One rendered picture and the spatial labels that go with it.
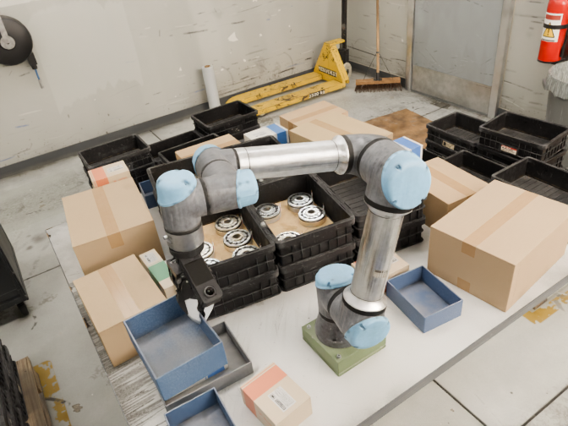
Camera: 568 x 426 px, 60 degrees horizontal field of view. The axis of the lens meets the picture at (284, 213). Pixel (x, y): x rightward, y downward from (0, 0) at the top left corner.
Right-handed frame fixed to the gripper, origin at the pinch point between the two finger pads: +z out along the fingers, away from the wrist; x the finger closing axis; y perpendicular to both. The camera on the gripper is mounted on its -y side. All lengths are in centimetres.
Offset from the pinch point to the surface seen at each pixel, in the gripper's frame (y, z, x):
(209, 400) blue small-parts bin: 9.4, 38.8, -0.8
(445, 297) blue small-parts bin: -1, 34, -82
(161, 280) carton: 56, 30, -5
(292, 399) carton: -6.9, 33.3, -18.5
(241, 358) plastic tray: 19.1, 40.6, -15.9
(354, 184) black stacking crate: 61, 23, -93
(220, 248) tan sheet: 58, 27, -29
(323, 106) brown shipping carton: 132, 17, -128
